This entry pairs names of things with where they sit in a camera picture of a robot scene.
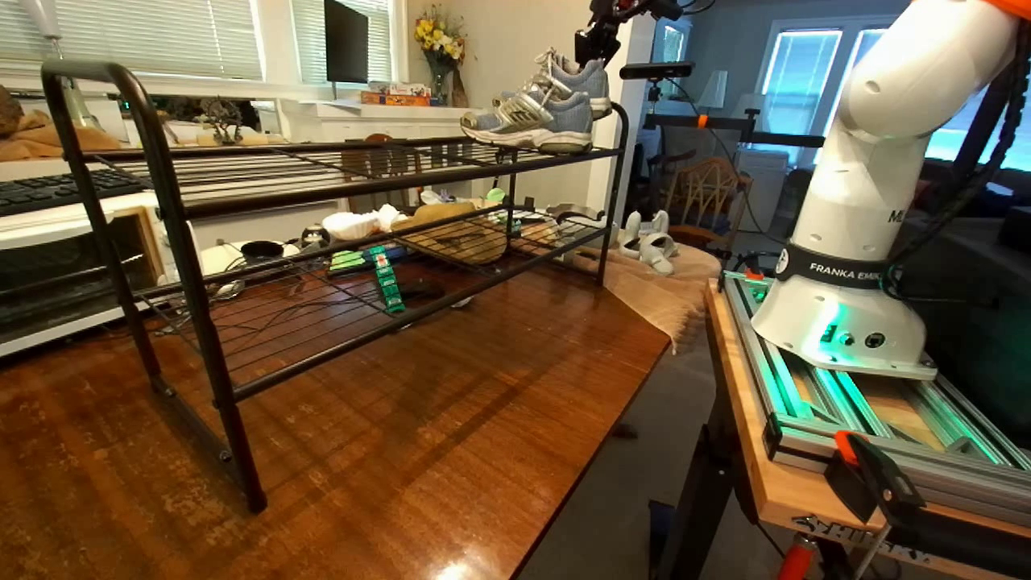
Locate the black monitor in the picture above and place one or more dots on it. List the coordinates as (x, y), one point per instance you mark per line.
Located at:
(346, 44)

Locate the black keyboard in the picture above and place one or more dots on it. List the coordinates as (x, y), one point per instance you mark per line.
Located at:
(62, 187)

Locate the woven straw hat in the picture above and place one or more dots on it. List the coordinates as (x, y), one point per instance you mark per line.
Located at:
(455, 233)

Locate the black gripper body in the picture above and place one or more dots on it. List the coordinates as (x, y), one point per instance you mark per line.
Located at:
(600, 35)

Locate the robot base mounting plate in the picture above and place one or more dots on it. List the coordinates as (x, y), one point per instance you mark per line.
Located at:
(972, 478)

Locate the blue grey sneaker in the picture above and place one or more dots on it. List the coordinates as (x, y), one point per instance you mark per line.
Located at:
(526, 121)
(563, 77)

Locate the flower vase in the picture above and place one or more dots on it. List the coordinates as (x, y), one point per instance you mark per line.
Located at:
(444, 48)

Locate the black camera on stand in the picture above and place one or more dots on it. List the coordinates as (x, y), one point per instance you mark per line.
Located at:
(743, 122)

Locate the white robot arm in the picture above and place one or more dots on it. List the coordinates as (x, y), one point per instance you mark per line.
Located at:
(829, 300)

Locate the white toy figure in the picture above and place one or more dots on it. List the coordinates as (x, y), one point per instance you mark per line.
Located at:
(650, 244)

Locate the wooden chair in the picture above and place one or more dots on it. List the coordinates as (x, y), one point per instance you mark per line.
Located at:
(706, 202)

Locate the dark metal shoe rack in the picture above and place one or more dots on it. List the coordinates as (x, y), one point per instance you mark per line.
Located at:
(242, 244)

